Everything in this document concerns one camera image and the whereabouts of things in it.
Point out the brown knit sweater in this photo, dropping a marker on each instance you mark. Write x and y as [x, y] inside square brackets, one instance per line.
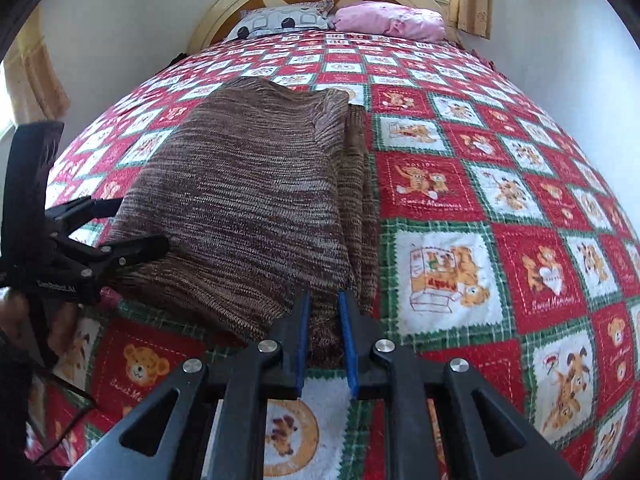
[240, 185]

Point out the person's left hand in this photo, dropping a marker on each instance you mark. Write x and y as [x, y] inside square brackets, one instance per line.
[65, 326]

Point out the red checkered bear blanket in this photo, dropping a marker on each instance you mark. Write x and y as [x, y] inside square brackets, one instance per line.
[450, 185]

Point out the bright window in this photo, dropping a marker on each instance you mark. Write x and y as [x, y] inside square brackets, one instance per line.
[5, 105]

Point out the pink pillow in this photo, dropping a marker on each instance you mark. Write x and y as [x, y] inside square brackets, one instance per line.
[390, 21]

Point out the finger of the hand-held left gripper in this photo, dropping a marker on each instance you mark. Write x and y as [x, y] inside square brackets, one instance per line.
[85, 207]
[130, 252]

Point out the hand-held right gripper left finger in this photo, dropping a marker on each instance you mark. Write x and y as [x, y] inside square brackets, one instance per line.
[301, 341]

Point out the yellow wooden headboard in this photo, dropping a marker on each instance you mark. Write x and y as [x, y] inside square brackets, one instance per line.
[225, 6]

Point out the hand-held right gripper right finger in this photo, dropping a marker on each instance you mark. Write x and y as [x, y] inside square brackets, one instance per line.
[348, 346]

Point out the grey patterned pillow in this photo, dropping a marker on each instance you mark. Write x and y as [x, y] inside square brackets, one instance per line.
[280, 18]

